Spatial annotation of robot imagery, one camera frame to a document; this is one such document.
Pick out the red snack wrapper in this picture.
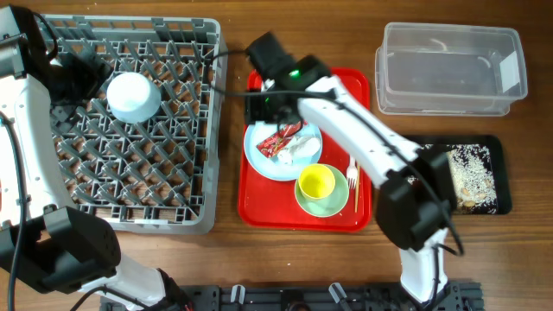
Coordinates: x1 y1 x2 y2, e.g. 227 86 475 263
257 121 307 158

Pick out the white napkin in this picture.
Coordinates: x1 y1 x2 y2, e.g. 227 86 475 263
276 136 322 165

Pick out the light blue plate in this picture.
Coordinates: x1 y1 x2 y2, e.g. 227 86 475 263
244 122 323 181

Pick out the white bowl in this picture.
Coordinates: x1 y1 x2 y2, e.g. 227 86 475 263
106 73 162 124

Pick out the yellow cup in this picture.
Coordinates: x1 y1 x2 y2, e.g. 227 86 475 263
297 163 335 200

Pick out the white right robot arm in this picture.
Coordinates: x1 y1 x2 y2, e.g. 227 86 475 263
245 32 456 308

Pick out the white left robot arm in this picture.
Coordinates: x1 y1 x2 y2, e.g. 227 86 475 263
1 5 187 310

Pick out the grey dishwasher rack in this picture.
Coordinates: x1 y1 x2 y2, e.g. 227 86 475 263
38 15 227 235

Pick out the clear plastic waste bin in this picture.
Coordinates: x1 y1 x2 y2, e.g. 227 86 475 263
374 22 528 117

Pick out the white plastic fork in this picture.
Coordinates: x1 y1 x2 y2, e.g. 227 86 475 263
346 155 359 189

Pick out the wooden chopstick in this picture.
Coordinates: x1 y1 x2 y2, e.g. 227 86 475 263
354 164 360 213

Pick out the black tray with rice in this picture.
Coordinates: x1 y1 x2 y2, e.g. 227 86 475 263
408 135 512 215

